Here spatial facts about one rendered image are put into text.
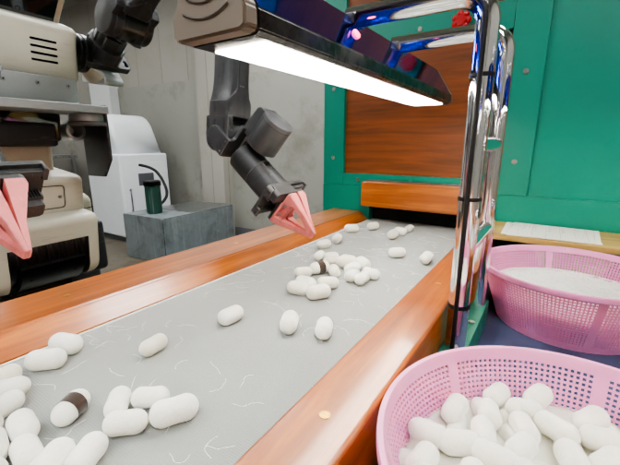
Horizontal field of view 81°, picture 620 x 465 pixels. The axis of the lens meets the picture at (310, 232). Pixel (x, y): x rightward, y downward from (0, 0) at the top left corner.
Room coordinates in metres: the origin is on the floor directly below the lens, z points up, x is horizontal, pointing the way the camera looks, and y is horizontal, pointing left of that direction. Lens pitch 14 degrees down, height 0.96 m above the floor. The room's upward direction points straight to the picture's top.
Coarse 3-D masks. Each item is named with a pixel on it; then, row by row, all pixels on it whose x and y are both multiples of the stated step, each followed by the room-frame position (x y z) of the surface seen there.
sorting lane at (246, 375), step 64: (384, 256) 0.70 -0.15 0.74; (128, 320) 0.43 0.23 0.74; (192, 320) 0.43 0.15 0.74; (256, 320) 0.43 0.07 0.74; (64, 384) 0.30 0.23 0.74; (128, 384) 0.30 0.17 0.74; (192, 384) 0.30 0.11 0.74; (256, 384) 0.30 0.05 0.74; (128, 448) 0.23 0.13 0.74; (192, 448) 0.23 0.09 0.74
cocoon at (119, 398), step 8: (112, 392) 0.27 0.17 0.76; (120, 392) 0.27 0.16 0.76; (128, 392) 0.27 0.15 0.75; (112, 400) 0.26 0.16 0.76; (120, 400) 0.26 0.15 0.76; (128, 400) 0.27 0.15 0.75; (104, 408) 0.25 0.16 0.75; (112, 408) 0.25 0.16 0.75; (120, 408) 0.25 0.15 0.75; (104, 416) 0.25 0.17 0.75
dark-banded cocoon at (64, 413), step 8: (80, 392) 0.27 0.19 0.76; (88, 392) 0.27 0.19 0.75; (88, 400) 0.26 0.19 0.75; (56, 408) 0.25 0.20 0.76; (64, 408) 0.25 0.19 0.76; (72, 408) 0.25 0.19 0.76; (56, 416) 0.24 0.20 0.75; (64, 416) 0.24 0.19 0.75; (72, 416) 0.25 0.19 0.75; (56, 424) 0.24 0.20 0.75; (64, 424) 0.24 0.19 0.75
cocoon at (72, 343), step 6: (54, 336) 0.35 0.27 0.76; (60, 336) 0.35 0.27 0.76; (66, 336) 0.35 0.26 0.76; (72, 336) 0.35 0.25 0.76; (78, 336) 0.36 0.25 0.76; (48, 342) 0.35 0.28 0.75; (54, 342) 0.35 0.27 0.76; (60, 342) 0.35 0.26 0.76; (66, 342) 0.35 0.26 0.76; (72, 342) 0.35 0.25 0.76; (78, 342) 0.35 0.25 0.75; (66, 348) 0.34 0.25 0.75; (72, 348) 0.34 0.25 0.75; (78, 348) 0.35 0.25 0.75
